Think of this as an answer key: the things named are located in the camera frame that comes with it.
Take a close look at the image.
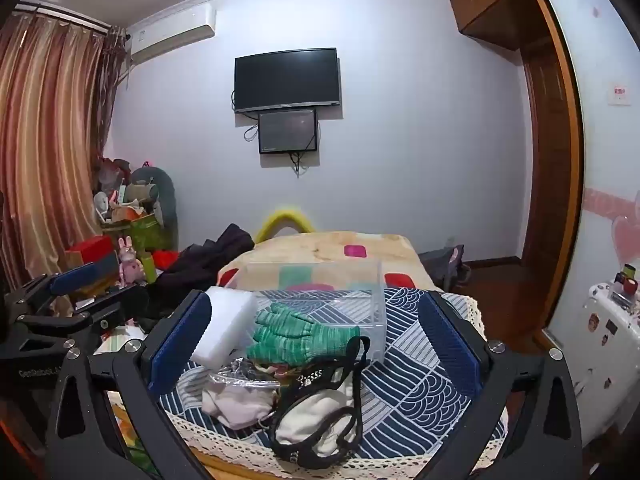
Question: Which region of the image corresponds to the pink bunny toy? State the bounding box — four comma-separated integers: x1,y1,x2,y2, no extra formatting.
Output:
117,236,146,287

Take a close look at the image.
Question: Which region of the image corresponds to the white pouch with black strap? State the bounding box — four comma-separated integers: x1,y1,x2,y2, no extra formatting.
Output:
268,336,372,467

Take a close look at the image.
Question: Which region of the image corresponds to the green knitted glove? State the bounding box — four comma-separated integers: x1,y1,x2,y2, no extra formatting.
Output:
247,303,361,367

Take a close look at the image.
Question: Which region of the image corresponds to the pink cloth in clear bag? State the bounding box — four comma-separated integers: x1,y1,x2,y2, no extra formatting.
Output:
201,360,283,430

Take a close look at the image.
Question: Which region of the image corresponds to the striped brown curtain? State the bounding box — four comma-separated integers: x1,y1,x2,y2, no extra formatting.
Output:
0,5,128,316

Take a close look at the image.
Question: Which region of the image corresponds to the brown wooden wardrobe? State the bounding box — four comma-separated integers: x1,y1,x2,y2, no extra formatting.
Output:
447,0,587,356

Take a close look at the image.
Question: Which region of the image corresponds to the red box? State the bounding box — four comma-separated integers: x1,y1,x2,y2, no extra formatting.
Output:
65,235,117,267

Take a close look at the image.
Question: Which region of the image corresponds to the clear plastic box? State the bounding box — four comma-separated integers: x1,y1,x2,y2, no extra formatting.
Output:
235,259,388,364

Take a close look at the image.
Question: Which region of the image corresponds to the yellow curved cushion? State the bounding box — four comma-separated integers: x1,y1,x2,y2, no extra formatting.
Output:
254,208,315,244

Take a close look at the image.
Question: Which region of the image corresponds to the beige blanket with coloured squares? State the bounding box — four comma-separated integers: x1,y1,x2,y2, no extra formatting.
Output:
217,231,437,292

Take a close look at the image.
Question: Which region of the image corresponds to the blue wave-patterned cloth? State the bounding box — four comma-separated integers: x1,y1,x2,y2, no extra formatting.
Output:
159,287,507,460

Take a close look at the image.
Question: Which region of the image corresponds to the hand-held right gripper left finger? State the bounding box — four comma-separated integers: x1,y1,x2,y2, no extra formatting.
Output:
44,290,216,480

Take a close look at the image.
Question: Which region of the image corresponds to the green cardboard box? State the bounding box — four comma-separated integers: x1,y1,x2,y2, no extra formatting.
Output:
100,212,166,258

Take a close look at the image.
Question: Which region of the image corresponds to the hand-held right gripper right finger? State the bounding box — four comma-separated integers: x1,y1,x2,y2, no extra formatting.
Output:
421,290,587,480

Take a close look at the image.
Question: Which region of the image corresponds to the white air conditioner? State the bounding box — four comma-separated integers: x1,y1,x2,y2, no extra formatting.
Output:
126,4,217,65

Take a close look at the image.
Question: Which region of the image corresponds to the large black wall television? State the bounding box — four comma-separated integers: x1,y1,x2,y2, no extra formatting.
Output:
234,48,342,114

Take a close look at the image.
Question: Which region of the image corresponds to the white cabinet with stickers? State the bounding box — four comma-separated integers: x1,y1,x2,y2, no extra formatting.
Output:
545,280,640,443

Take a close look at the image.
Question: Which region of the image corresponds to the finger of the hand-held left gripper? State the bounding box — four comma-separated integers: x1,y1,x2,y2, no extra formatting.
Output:
20,284,152,352
3,252,122,319

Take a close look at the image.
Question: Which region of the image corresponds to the pile of toys and boxes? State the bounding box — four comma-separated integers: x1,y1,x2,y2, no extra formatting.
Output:
122,166,178,251

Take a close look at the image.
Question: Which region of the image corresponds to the small black wall monitor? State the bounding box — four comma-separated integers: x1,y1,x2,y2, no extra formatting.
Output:
258,108,319,155

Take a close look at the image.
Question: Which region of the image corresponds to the dark bag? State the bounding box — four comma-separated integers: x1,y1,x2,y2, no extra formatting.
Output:
420,244,472,286

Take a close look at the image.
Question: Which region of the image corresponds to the black clothes pile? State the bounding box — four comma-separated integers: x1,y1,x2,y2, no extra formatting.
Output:
132,223,256,333

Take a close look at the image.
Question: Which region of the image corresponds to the white sponge block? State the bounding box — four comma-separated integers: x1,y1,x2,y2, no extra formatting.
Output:
190,286,259,378

